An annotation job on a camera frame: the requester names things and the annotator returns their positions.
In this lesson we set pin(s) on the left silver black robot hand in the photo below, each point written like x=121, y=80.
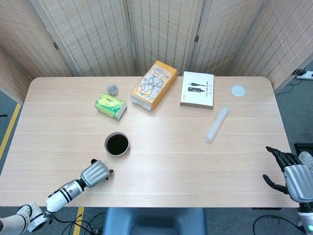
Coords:
x=94, y=175

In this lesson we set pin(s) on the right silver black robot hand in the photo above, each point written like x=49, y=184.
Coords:
x=299, y=181

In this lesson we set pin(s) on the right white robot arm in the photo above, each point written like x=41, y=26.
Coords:
x=306, y=218

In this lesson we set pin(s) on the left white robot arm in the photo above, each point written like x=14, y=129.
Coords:
x=58, y=198

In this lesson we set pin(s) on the white bowl of coffee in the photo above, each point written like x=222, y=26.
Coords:
x=117, y=144

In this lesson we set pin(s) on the white sneaker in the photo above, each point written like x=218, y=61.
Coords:
x=306, y=157

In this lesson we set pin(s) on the black flat tray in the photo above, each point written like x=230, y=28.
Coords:
x=299, y=147

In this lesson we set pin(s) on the black desk control panel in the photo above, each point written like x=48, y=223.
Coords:
x=266, y=208

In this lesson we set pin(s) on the green tissue pack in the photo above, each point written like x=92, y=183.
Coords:
x=108, y=104

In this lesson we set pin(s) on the grey blue chair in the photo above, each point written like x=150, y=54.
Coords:
x=154, y=221

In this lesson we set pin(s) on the small clear round jar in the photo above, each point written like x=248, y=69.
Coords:
x=112, y=89

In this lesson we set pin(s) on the clear plastic sleeve of cups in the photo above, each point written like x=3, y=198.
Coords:
x=217, y=122

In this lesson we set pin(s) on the white power strip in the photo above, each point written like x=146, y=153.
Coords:
x=305, y=74

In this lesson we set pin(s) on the orange cartoon dog tissue pack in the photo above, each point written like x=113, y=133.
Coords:
x=152, y=84

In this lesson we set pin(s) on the white round lid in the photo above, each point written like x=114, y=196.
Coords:
x=238, y=90

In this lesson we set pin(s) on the brass screen hinge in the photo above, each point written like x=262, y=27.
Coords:
x=196, y=38
x=56, y=45

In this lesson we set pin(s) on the bamboo folding screen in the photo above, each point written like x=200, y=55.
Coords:
x=97, y=36

